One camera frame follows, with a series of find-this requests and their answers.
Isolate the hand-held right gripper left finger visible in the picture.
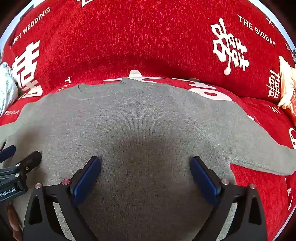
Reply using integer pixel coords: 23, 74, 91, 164
23, 156, 101, 241

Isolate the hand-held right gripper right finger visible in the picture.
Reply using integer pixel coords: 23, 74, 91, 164
190, 156, 269, 241

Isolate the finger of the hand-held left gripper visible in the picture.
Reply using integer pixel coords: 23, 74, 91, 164
0, 151, 42, 181
0, 145, 16, 163

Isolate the grey knit sweater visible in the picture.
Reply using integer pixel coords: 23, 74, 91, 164
0, 76, 296, 241

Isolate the person's left hand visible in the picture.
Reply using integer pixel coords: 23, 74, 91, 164
6, 202, 23, 240

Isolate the white floral cloth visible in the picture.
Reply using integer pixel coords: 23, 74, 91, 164
0, 61, 19, 116

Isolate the cream frilled red cushion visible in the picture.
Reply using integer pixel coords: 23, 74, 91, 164
277, 56, 296, 127

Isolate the red wedding sofa cover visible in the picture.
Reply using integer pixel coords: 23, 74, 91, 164
0, 0, 296, 241

